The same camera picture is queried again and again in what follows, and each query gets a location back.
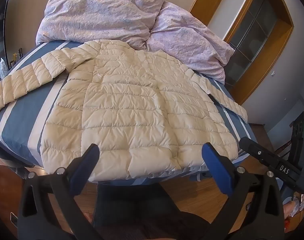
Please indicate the wooden framed window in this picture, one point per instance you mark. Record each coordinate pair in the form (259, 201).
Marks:
(259, 30)

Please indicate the cream puffer jacket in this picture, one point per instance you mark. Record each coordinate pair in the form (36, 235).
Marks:
(131, 105)

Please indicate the person's legs in dark trousers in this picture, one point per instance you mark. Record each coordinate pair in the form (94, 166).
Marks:
(142, 212)

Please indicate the blue white striped bed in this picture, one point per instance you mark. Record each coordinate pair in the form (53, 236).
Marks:
(21, 120)

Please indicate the pink floral pillow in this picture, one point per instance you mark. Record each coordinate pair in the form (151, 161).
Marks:
(99, 15)
(189, 40)

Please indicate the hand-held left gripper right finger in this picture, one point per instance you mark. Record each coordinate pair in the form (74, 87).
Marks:
(214, 166)

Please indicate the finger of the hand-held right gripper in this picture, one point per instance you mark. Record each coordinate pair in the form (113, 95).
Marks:
(264, 157)

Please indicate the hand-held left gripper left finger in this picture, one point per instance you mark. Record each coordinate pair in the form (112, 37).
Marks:
(88, 163)

